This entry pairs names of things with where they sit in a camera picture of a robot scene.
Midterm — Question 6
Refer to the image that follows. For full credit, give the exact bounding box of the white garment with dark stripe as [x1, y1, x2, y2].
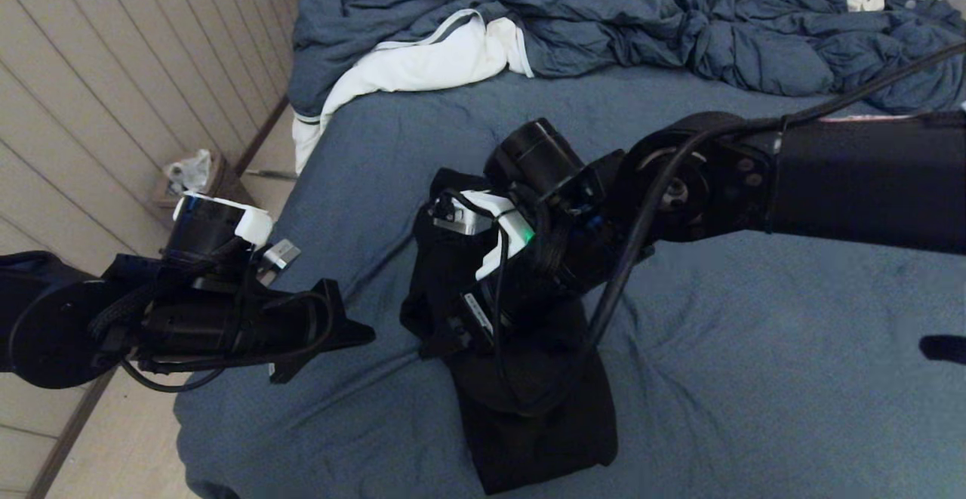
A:
[293, 8, 535, 174]

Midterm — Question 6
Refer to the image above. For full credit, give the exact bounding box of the crumpled blue duvet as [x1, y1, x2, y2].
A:
[287, 0, 966, 124]

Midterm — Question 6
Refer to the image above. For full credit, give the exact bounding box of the white plastic bin bag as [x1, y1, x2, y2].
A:
[165, 149, 214, 196]

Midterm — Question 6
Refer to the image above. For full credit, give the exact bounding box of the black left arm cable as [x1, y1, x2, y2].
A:
[87, 242, 337, 394]

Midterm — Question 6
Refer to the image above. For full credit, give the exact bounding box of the black hooded sweatshirt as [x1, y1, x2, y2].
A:
[400, 168, 618, 496]

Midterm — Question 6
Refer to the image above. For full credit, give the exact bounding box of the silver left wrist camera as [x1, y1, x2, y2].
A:
[260, 239, 301, 272]

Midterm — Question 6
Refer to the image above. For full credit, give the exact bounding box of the brown trash bin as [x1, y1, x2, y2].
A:
[155, 153, 250, 209]

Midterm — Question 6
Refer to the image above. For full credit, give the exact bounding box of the blue bed sheet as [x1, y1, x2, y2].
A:
[174, 65, 966, 499]

